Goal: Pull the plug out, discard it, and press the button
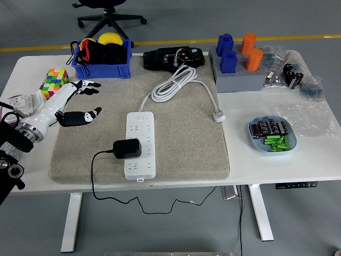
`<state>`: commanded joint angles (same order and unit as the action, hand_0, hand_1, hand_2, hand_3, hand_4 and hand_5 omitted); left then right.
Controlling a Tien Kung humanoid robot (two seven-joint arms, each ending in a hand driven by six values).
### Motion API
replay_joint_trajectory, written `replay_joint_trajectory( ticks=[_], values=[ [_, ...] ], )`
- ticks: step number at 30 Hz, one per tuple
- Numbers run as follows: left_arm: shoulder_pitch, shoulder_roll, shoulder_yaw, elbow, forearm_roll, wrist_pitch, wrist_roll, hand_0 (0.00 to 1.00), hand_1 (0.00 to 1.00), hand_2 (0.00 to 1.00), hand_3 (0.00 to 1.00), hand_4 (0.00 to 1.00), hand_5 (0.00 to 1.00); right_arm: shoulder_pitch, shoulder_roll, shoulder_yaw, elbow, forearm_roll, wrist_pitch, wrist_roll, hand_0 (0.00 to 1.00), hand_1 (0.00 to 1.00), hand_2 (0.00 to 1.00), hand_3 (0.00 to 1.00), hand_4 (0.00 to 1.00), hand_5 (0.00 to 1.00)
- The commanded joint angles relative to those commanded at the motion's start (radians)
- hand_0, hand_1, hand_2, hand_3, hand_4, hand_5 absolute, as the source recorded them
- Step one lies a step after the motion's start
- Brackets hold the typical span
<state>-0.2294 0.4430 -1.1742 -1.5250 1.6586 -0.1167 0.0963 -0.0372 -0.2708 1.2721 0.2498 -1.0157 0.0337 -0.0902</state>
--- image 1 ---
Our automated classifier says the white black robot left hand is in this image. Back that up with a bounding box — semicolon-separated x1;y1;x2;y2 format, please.
22;79;102;134

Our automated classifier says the black plug adapter with cord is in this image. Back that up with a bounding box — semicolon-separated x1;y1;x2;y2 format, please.
91;138;218;215

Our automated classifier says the white power strip with cable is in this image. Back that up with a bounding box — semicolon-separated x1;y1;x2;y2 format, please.
124;65;227;183

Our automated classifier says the colourful puzzle cube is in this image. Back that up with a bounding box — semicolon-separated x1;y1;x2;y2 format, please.
39;68;70;100

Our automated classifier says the blue plastic bin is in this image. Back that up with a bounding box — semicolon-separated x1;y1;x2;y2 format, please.
72;39;133;80

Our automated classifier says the clear bag of screws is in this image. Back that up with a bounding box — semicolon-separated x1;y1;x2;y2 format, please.
0;142;21;163

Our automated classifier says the small yellow ball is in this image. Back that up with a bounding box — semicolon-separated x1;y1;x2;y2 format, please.
79;38;96;49

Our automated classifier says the black table control panel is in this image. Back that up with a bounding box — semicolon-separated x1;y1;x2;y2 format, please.
275;181;319;190

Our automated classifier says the black fabric pouch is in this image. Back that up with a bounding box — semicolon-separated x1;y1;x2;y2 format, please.
102;43;128;65

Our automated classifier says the large yellow ball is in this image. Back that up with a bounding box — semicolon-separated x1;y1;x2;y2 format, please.
98;32;123;46

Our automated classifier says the white table leg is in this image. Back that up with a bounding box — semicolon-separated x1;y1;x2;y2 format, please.
247;183;275;242
60;192;83;253

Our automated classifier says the black office chair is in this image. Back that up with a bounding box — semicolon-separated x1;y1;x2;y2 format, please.
71;0;148;49

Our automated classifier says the open black electronic device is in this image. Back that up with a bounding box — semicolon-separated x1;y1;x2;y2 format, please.
143;46;206;73

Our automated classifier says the silver metal box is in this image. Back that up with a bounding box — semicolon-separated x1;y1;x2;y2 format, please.
220;186;240;201

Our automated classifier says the light blue tray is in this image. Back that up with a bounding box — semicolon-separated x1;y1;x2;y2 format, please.
248;115;297;156

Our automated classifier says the empty clear plastic bag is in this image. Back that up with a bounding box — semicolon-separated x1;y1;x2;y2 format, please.
269;100;341;139

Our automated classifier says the grey-brown mat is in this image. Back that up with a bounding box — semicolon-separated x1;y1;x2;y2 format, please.
47;54;231;185

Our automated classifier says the clear bag of blue parts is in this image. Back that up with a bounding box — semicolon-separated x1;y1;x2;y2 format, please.
261;45;286;71
298;76;325;101

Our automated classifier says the grey peg holder block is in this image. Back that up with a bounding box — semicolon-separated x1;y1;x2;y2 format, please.
214;56;269;93
208;44;267;63

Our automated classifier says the blue square peg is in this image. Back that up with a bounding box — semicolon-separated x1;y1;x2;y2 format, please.
220;50;238;74
216;33;234;57

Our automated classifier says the clear bag of black capacitors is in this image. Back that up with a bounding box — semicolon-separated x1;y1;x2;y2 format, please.
282;49;311;91

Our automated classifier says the clear bag of metal parts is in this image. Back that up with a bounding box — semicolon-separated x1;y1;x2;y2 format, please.
262;69;288;89

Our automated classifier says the orange cylinder peg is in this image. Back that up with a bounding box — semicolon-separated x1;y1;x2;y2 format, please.
239;32;257;56
245;47;264;71

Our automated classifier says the white switch plate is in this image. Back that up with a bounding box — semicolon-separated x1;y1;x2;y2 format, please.
28;89;46;113

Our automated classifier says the white wall socket panel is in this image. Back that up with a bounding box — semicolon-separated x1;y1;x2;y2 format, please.
6;93;34;115

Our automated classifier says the black red drawstring pouch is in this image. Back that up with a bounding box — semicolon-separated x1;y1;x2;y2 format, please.
69;39;106;77

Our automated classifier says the thin black hanging cable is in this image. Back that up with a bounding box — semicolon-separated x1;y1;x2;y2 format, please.
239;185;243;256

